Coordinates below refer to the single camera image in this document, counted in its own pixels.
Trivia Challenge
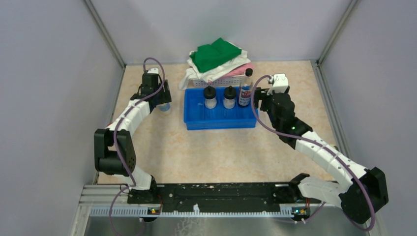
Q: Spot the blue plastic divided tray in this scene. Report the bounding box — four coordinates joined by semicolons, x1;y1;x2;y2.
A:
183;87;257;130

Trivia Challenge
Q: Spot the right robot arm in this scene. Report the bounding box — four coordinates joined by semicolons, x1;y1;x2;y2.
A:
251;88;388;231

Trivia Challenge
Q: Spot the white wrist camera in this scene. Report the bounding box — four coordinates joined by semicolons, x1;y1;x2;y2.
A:
267;73;290;95
146;67;159;75

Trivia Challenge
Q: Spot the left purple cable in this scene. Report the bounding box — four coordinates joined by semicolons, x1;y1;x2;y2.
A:
108;58;166;236

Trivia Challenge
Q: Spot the white folded cloth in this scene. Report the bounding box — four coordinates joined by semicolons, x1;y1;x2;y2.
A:
179;50;251;90

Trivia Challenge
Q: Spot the silver-lidded clear shaker bottle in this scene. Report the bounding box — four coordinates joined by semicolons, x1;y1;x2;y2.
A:
157;103;172;116

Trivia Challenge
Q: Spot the purple cable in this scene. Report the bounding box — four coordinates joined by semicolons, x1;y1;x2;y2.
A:
250;75;377;233
108;58;166;236

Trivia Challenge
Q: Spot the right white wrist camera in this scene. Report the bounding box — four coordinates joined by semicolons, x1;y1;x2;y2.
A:
267;73;290;95

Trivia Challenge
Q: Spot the white plastic basket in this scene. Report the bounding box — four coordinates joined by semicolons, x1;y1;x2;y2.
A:
190;74;245;88

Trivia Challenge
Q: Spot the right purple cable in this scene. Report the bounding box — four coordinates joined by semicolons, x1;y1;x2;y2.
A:
250;75;377;233

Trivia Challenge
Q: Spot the tall dark sauce bottle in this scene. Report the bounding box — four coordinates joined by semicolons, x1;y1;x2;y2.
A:
237;68;253;107

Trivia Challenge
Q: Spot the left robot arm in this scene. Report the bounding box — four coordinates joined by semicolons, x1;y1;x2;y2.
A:
93;68;172;203

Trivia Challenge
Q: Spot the green folded cloth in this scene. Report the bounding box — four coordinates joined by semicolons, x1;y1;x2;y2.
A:
189;38;242;73

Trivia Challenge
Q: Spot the black-capped squeeze bottle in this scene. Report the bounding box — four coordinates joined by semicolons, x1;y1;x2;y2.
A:
203;86;217;109
223;86;237;109

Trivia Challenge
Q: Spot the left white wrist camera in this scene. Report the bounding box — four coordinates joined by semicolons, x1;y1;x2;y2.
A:
146;67;159;75

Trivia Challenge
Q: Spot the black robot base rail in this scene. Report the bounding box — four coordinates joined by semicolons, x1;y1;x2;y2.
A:
80;182;343;218

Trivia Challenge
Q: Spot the pink folded cloth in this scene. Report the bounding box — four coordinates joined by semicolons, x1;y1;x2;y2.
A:
221;62;254;79

